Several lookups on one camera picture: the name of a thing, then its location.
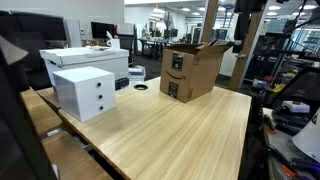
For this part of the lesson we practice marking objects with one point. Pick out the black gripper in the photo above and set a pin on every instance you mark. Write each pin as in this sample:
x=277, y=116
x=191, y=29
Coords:
x=242, y=23

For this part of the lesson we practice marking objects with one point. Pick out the white drawer with black knob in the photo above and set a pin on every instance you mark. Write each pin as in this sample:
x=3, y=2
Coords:
x=99, y=84

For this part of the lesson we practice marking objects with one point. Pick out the black drawer knob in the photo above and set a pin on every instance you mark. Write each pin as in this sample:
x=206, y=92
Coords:
x=100, y=97
x=101, y=107

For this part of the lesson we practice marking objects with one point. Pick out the brown cardboard shipping box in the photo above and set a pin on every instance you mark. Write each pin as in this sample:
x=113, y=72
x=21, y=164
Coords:
x=200, y=73

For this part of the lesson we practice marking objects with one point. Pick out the metal shelf rack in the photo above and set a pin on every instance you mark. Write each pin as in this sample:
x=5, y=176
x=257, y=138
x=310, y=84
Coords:
x=283, y=56

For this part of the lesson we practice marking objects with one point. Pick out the ceiling light panel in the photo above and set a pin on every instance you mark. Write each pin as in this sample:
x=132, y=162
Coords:
x=274, y=7
x=309, y=6
x=185, y=9

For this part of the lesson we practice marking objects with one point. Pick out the black angled panel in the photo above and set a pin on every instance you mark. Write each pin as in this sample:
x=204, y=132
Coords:
x=301, y=86

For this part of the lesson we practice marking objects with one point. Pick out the white grey device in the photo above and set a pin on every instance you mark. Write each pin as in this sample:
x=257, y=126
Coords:
x=296, y=106

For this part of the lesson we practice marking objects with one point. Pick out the clear plastic storage bin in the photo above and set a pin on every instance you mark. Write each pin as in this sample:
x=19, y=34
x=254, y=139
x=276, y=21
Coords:
x=136, y=75

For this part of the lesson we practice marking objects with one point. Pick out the black office chair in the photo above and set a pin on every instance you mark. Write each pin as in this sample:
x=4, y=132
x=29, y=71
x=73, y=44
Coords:
x=126, y=45

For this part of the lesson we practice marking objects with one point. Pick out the dark blue box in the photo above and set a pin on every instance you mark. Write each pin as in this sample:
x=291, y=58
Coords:
x=122, y=83

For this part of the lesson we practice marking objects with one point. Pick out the white cup with tissue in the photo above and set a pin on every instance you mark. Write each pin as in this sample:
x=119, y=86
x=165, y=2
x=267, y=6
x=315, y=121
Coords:
x=114, y=43

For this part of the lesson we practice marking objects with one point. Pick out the black computer monitor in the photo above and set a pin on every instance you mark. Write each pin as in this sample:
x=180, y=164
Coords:
x=101, y=30
x=40, y=26

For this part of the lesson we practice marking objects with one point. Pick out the black foreground stand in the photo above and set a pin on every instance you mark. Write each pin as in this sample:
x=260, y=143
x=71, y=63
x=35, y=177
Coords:
x=16, y=116

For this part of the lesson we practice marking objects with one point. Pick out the wooden post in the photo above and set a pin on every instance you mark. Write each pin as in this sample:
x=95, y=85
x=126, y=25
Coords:
x=243, y=70
x=210, y=20

